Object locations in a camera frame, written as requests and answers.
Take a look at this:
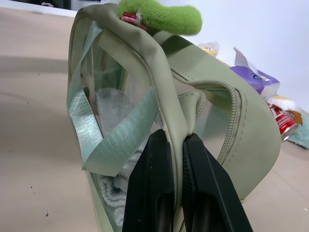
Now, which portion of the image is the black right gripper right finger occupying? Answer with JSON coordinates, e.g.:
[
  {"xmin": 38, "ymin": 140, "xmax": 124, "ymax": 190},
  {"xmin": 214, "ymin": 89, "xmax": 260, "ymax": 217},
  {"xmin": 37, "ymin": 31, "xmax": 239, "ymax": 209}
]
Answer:
[{"xmin": 182, "ymin": 134, "xmax": 247, "ymax": 232}]

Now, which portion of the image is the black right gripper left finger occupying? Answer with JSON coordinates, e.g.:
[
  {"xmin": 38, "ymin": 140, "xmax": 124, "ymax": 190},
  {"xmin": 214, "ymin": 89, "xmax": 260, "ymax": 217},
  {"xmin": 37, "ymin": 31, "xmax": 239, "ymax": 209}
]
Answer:
[{"xmin": 122, "ymin": 130, "xmax": 176, "ymax": 232}]

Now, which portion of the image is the green pouch with clear window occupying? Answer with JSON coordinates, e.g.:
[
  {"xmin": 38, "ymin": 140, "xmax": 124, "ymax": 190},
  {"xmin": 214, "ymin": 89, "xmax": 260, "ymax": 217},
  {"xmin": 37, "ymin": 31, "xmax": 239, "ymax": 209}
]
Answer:
[{"xmin": 65, "ymin": 3, "xmax": 282, "ymax": 232}]

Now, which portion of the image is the white towel inside pouch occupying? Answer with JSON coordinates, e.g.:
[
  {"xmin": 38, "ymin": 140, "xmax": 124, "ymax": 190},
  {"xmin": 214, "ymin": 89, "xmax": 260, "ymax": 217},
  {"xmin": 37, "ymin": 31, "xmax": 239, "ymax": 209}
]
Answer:
[{"xmin": 95, "ymin": 87, "xmax": 143, "ymax": 221}]

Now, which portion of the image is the red crushed soda can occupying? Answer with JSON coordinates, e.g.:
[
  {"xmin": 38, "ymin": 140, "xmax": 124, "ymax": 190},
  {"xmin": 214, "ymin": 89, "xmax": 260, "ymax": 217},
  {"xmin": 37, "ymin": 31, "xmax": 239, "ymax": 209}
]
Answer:
[{"xmin": 265, "ymin": 100, "xmax": 300, "ymax": 142}]

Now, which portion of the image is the light teal cloth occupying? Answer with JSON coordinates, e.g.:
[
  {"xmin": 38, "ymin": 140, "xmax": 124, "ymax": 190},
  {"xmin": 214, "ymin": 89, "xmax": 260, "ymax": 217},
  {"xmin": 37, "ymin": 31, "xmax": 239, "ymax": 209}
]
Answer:
[{"xmin": 287, "ymin": 123, "xmax": 309, "ymax": 150}]

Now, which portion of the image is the white and yellow crumpled wrapper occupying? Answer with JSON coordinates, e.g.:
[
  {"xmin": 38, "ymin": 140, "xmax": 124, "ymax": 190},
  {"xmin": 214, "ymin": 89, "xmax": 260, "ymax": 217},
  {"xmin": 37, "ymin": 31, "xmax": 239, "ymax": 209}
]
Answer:
[{"xmin": 268, "ymin": 95, "xmax": 304, "ymax": 126}]

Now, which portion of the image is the purple tissue pack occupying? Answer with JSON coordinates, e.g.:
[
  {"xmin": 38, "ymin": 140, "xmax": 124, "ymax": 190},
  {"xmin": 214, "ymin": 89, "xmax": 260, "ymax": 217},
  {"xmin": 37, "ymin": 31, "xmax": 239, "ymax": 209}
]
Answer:
[{"xmin": 228, "ymin": 46, "xmax": 281, "ymax": 96}]

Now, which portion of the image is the clear yellow snack wrapper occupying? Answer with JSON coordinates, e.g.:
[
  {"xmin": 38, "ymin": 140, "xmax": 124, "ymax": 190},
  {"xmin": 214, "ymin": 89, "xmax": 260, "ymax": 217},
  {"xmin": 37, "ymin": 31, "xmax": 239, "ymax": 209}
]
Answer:
[{"xmin": 197, "ymin": 41, "xmax": 220, "ymax": 58}]

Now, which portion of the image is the green plush keychain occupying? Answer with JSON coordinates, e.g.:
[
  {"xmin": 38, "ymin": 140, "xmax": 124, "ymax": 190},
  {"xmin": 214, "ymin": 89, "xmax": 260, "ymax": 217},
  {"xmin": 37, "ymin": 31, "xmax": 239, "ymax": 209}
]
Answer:
[{"xmin": 116, "ymin": 0, "xmax": 203, "ymax": 35}]

